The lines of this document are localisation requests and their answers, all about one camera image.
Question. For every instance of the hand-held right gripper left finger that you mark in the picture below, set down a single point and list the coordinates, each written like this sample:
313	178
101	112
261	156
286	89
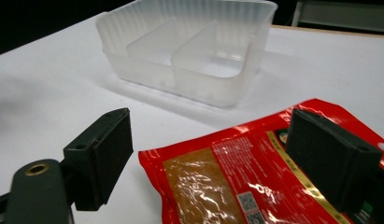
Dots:
102	155

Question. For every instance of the red sauce packet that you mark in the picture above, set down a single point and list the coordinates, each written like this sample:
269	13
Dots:
230	183

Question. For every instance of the grey metal frame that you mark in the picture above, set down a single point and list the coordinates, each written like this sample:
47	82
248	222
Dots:
339	14

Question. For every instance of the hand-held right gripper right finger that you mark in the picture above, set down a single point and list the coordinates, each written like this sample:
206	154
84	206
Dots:
333	155

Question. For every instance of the translucent plastic divided box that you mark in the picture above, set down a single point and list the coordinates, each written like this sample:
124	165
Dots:
192	53

